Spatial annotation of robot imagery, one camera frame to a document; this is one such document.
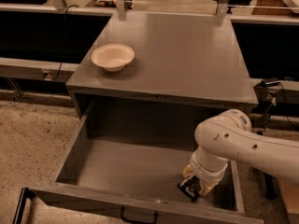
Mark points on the grey metal rail shelf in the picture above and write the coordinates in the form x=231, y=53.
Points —
x=36, y=70

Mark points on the brown cardboard box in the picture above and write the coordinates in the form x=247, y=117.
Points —
x=290, y=196

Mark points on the black metal stand leg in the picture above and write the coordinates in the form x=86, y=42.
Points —
x=270, y=189

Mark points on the black metal frame lower left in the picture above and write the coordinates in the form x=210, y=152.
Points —
x=25, y=196

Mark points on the black rxbar chocolate wrapper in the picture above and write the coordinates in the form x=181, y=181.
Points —
x=190, y=187

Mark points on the black drawer handle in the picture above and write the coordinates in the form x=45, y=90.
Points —
x=130, y=217

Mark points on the white ceramic bowl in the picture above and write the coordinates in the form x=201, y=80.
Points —
x=112, y=57

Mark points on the grey wooden cabinet counter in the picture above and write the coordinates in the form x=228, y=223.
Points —
x=186, y=68

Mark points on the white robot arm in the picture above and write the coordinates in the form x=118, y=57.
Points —
x=228, y=137

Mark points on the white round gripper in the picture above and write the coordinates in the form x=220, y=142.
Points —
x=207, y=173

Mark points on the open grey wooden drawer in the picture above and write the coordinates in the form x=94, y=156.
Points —
x=132, y=153

